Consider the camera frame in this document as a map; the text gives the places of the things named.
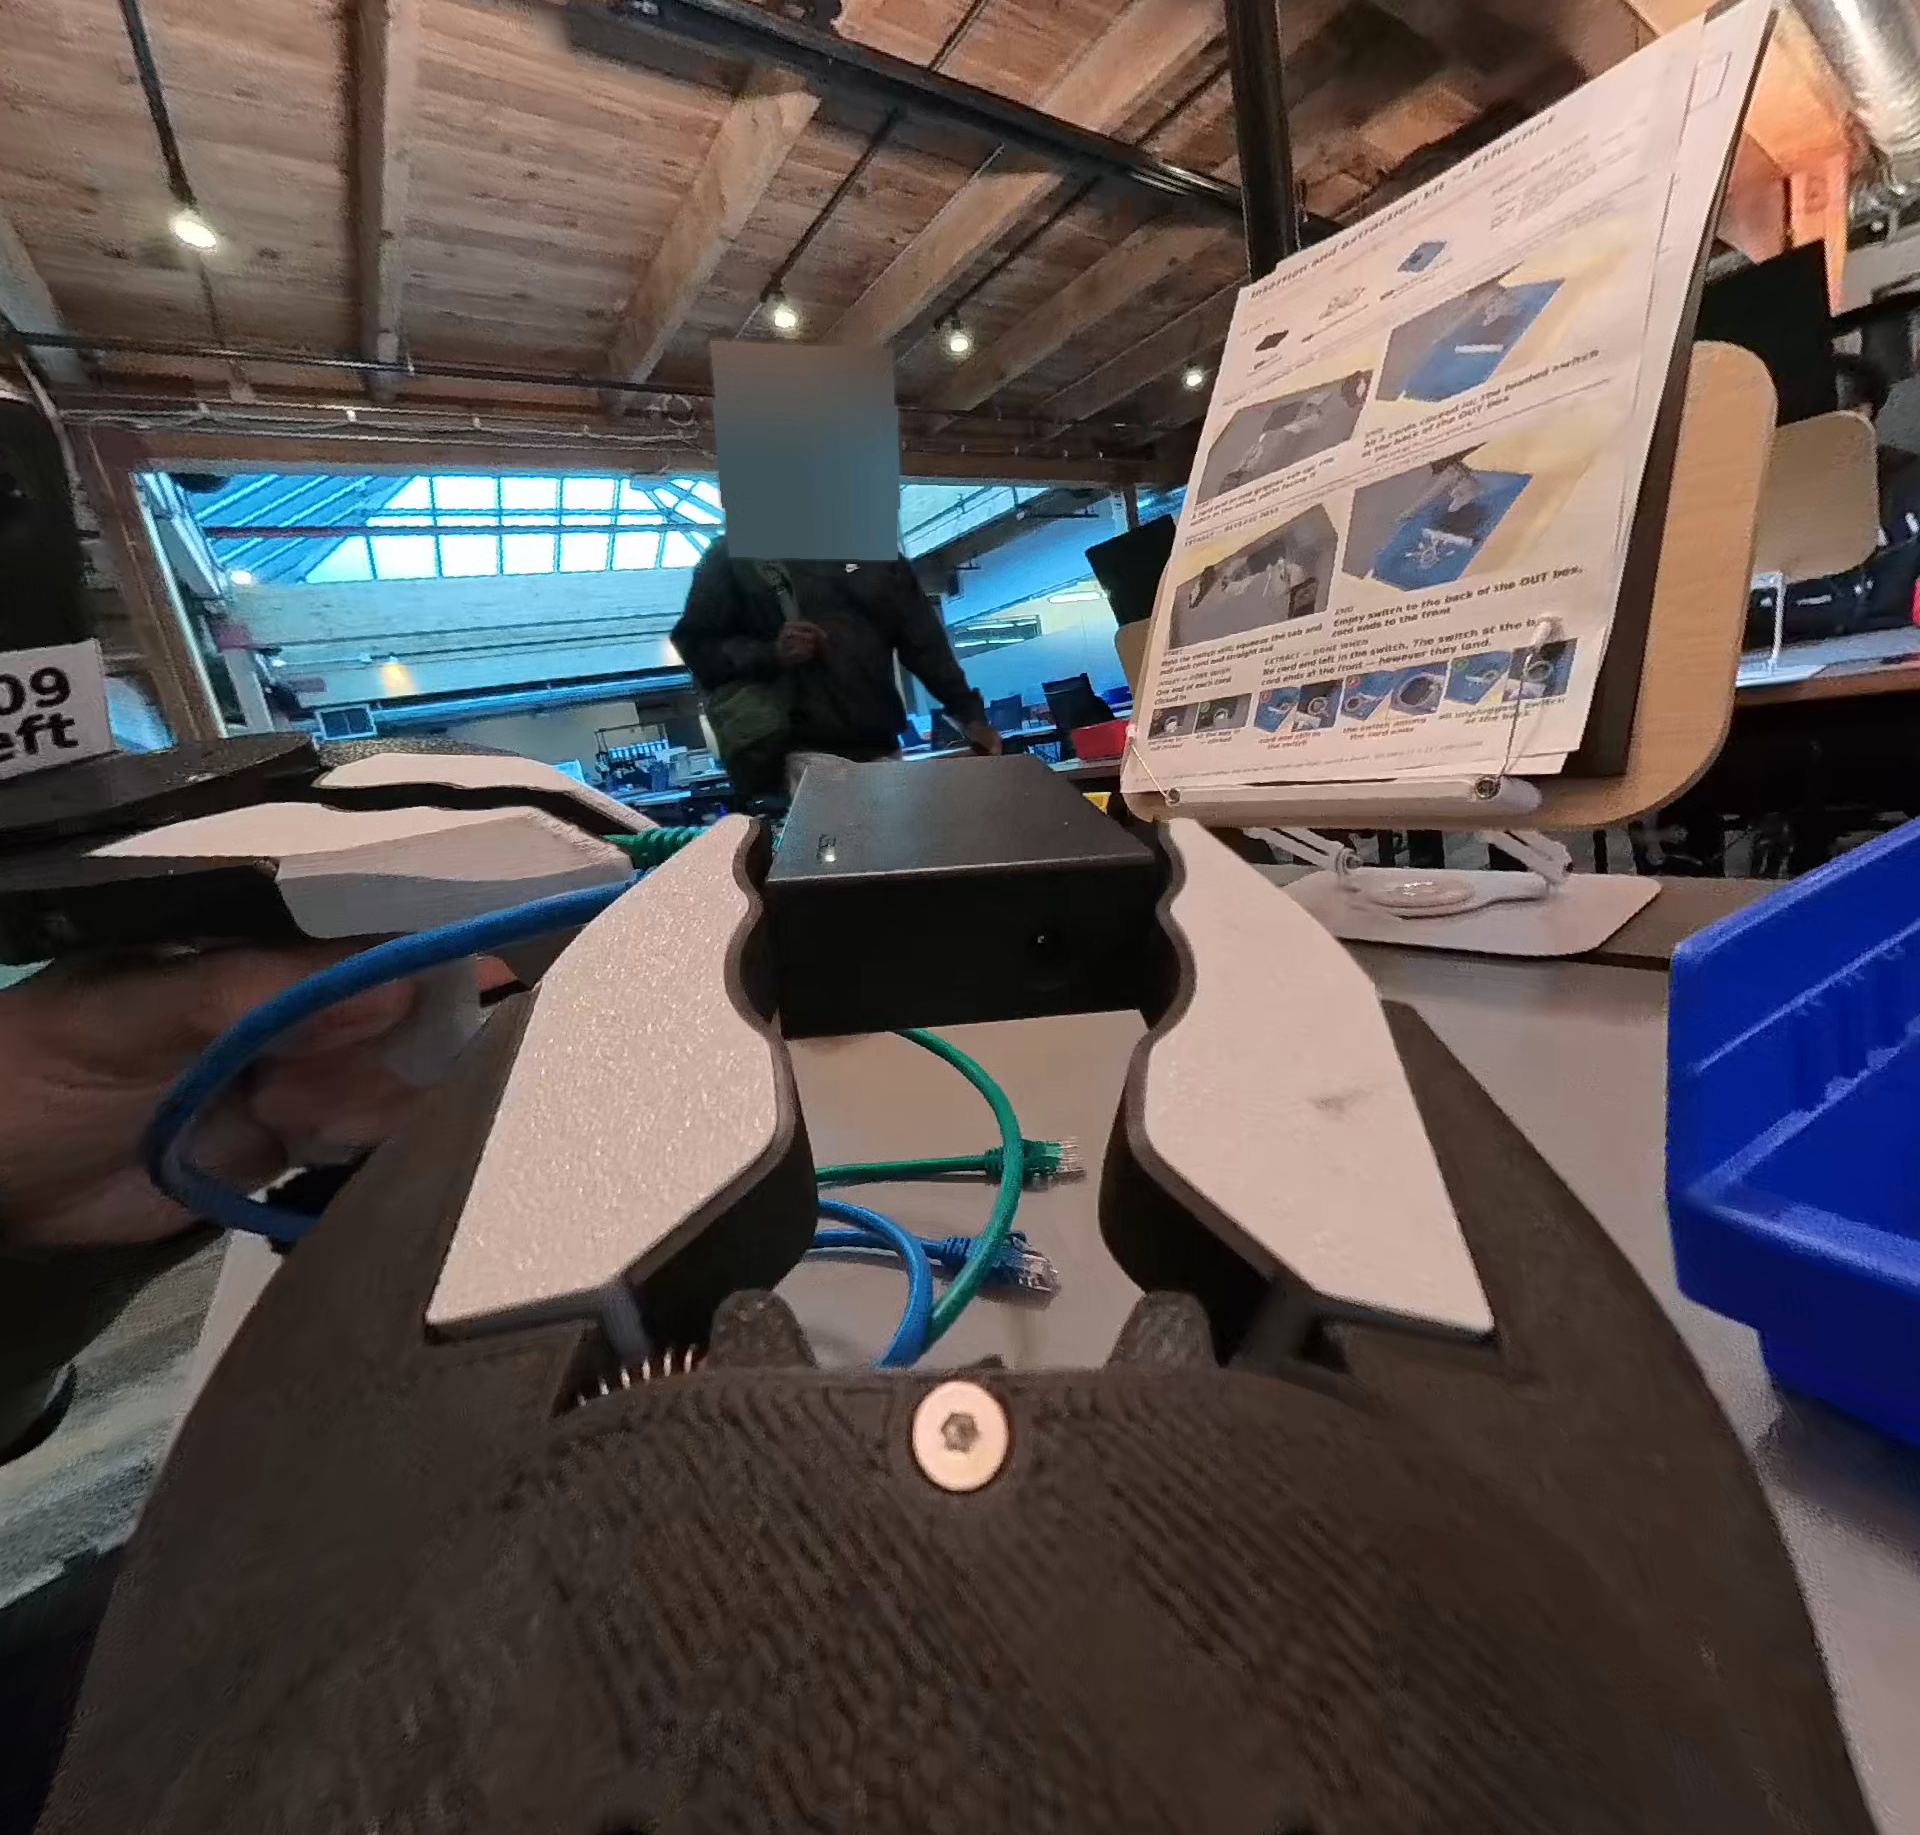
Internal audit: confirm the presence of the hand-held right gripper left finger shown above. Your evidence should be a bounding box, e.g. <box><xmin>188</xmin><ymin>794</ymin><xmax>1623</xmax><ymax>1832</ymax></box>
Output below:
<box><xmin>424</xmin><ymin>812</ymin><xmax>819</xmax><ymax>1356</ymax></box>

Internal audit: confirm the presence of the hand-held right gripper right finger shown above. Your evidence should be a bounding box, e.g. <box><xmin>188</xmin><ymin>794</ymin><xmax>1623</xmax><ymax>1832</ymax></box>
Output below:
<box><xmin>1100</xmin><ymin>815</ymin><xmax>1501</xmax><ymax>1341</ymax></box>

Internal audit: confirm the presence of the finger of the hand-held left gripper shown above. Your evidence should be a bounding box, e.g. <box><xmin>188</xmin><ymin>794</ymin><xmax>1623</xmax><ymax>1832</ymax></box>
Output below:
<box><xmin>316</xmin><ymin>746</ymin><xmax>662</xmax><ymax>835</ymax></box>
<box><xmin>81</xmin><ymin>804</ymin><xmax>638</xmax><ymax>1092</ymax></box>

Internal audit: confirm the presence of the green ethernet cable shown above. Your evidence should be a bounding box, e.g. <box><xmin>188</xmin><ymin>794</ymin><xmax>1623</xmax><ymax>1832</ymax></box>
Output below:
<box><xmin>604</xmin><ymin>821</ymin><xmax>1085</xmax><ymax>1362</ymax></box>

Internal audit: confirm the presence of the blue ethernet cable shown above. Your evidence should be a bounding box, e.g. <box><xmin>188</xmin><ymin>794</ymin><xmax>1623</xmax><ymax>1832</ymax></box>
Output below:
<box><xmin>149</xmin><ymin>874</ymin><xmax>1065</xmax><ymax>1369</ymax></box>

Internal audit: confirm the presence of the black network switch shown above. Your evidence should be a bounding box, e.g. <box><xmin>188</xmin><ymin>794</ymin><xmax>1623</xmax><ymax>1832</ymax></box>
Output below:
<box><xmin>763</xmin><ymin>754</ymin><xmax>1175</xmax><ymax>1039</ymax></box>

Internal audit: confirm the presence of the person's left hand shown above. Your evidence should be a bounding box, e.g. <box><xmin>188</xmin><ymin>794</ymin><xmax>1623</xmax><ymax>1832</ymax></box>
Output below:
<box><xmin>0</xmin><ymin>947</ymin><xmax>518</xmax><ymax>1252</ymax></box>

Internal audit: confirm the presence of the blue plastic bin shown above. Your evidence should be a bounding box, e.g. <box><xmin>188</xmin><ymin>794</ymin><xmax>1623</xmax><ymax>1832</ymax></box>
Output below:
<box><xmin>1665</xmin><ymin>815</ymin><xmax>1920</xmax><ymax>1446</ymax></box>

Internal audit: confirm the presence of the instruction sheet on clipboard stand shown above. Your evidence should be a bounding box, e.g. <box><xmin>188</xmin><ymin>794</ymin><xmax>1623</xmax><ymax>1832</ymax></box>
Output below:
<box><xmin>1113</xmin><ymin>3</ymin><xmax>1786</xmax><ymax>962</ymax></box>

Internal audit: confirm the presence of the printed instruction sheet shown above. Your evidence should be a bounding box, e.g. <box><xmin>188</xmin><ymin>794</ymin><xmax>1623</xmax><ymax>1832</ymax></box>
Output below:
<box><xmin>1126</xmin><ymin>0</ymin><xmax>1778</xmax><ymax>801</ymax></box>

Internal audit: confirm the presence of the wooden chair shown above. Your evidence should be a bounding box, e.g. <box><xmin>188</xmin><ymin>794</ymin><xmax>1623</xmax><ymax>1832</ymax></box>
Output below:
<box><xmin>1746</xmin><ymin>409</ymin><xmax>1886</xmax><ymax>582</ymax></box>

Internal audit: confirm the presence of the black vertical pole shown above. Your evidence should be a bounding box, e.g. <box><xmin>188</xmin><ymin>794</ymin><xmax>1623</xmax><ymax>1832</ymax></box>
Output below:
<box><xmin>1216</xmin><ymin>0</ymin><xmax>1302</xmax><ymax>283</ymax></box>

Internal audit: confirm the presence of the black ceiling track rail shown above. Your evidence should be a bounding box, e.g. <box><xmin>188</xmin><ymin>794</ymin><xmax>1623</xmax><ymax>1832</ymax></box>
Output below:
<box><xmin>451</xmin><ymin>0</ymin><xmax>1248</xmax><ymax>205</ymax></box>

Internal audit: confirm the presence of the silver ceiling duct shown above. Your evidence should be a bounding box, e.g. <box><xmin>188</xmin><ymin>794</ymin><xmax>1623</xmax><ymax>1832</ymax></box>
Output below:
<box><xmin>1695</xmin><ymin>0</ymin><xmax>1920</xmax><ymax>201</ymax></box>

